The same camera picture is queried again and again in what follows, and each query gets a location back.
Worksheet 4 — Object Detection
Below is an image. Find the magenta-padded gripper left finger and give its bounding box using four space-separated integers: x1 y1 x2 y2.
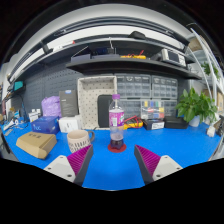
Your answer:
43 144 95 187

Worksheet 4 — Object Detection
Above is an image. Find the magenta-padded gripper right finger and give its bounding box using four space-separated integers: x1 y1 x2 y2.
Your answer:
133 144 184 185

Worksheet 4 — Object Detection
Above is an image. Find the clear bottle with purple label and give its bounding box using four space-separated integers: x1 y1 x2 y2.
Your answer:
108 93 126 151

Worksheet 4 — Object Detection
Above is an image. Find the beige patterned mug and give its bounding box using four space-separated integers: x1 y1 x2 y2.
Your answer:
66 129 96 154

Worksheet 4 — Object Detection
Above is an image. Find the brown cardboard box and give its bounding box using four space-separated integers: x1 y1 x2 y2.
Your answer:
15 131 58 160

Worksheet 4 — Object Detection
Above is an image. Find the white carton box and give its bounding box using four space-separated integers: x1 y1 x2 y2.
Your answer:
58 115 83 134

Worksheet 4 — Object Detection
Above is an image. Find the black box with white label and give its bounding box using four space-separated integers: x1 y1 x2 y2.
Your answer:
142 118 166 131

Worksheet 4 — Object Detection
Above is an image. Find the blue carton box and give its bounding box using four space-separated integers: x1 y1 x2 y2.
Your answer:
30 115 61 135

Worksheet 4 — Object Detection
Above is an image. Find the plain black box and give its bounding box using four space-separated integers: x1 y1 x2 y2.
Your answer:
163 115 189 130

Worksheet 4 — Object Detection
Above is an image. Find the yellow multimeter with red leads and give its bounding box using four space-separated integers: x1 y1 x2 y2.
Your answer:
123 115 144 130

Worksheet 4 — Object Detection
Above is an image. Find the small white box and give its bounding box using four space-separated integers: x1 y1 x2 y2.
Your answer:
28 108 42 123

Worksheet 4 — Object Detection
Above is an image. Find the clear organizer with coloured parts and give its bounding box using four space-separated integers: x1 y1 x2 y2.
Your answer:
139 99 166 120

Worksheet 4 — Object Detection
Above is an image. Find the purple plastic bag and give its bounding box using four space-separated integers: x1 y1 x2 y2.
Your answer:
41 95 63 118

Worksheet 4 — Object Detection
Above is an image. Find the dark grey flat box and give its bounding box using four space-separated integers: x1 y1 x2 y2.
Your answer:
58 89 80 118

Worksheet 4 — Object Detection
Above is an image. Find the grey small-parts drawer cabinet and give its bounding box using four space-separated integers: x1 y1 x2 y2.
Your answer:
151 75 179 101
119 98 143 120
114 73 153 100

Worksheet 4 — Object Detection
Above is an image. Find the green potted plant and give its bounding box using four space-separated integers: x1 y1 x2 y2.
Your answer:
175 87 219 128

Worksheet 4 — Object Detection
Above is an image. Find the black zip case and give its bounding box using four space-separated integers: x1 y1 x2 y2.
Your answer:
96 94 114 129

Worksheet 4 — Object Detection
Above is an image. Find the beige dotted fabric bin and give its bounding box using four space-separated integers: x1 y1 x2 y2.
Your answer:
77 75 118 131

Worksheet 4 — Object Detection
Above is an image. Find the black overhead shelf unit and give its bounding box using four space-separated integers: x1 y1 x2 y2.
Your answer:
6 14 203 81

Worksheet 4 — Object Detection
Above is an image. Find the white wire shelf rack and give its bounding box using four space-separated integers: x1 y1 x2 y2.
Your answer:
188 28 224 113

